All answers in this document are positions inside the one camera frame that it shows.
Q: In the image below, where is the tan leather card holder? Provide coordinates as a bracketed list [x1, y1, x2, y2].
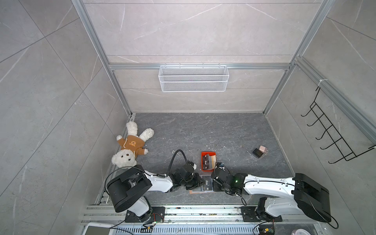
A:
[190, 181, 214, 194]

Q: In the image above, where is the red plastic tray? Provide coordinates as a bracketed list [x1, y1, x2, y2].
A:
[201, 151, 216, 172]

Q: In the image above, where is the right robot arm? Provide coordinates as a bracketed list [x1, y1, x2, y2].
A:
[211, 163, 332, 223]

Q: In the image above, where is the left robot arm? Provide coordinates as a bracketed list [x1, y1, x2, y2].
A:
[105, 161, 205, 217]

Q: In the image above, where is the small black pink box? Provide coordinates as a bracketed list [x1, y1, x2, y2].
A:
[252, 146, 268, 159]

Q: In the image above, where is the white teddy bear brown shirt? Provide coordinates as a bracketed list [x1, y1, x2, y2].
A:
[112, 121, 154, 168]

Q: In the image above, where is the white tablet device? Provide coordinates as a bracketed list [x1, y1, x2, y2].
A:
[82, 222, 116, 235]

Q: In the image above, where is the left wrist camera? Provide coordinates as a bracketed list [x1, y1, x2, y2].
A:
[188, 161, 197, 171]

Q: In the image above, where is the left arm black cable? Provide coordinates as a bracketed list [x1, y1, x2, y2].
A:
[165, 149, 189, 177]

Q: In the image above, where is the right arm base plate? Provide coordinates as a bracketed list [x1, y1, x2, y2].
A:
[240, 206, 283, 222]

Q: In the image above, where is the aluminium rail frame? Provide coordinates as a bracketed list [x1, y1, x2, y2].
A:
[79, 205, 331, 235]

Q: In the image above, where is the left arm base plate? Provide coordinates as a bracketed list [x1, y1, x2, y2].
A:
[125, 207, 165, 224]

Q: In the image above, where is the white wire mesh basket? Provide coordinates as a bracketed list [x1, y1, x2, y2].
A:
[158, 65, 230, 93]

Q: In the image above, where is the black wire hook rack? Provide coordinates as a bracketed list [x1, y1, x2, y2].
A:
[301, 87, 376, 165]

